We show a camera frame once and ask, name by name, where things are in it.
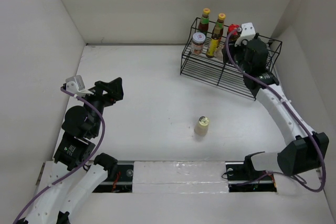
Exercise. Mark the red green sauce bottle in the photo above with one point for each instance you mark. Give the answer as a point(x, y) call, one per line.
point(219, 26)

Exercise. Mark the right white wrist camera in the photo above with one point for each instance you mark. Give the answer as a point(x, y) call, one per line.
point(246, 33)

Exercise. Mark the black mounting rail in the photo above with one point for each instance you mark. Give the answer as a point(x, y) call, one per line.
point(122, 181)

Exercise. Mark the green label sauce bottle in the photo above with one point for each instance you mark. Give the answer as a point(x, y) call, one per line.
point(204, 21)

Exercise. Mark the pink cap spice shaker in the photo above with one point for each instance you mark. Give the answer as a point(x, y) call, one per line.
point(221, 54)

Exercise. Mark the black wire rack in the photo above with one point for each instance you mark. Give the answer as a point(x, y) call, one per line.
point(261, 53)

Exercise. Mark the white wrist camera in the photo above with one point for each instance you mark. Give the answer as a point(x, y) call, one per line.
point(246, 33)
point(75, 85)

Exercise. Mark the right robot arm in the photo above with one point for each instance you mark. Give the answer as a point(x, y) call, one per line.
point(305, 149)

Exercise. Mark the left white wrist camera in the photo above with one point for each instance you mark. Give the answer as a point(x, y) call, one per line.
point(75, 85)

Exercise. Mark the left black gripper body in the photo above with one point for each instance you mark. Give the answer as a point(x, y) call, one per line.
point(102, 99)

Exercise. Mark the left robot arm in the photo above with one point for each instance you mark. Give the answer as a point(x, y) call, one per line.
point(76, 170)

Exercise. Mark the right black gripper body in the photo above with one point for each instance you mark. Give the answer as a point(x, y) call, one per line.
point(238, 53)

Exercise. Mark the red lid dark jar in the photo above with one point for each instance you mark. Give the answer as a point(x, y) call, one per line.
point(233, 32)

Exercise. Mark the white lid glass jar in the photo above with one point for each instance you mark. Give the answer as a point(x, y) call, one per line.
point(197, 44)

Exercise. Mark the small yellow brown bottle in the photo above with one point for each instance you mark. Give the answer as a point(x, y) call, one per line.
point(212, 47)

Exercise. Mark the yellow cap spice shaker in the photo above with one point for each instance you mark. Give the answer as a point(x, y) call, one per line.
point(201, 127)

